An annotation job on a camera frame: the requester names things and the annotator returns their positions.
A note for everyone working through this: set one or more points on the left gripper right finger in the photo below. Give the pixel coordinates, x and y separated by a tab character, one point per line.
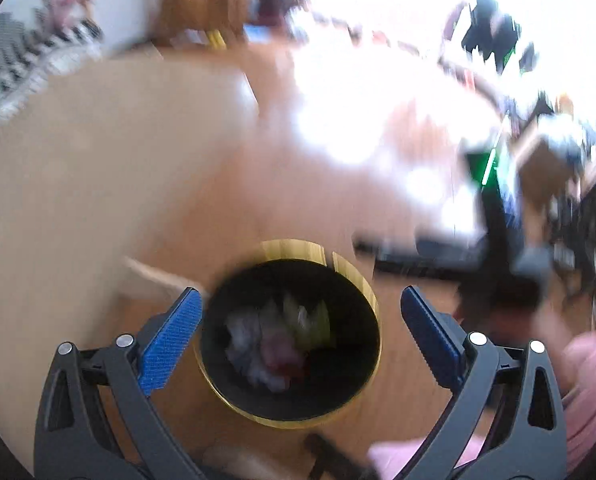
527	438

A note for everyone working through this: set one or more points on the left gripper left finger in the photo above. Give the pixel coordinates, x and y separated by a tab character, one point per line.
73	437

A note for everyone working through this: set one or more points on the black gold trash bin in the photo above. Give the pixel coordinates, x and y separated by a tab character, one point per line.
290	335

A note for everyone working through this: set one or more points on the person right hand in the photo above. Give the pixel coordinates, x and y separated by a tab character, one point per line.
517	326

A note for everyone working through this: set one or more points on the black white striped sofa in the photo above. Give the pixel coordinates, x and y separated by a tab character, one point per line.
62	37

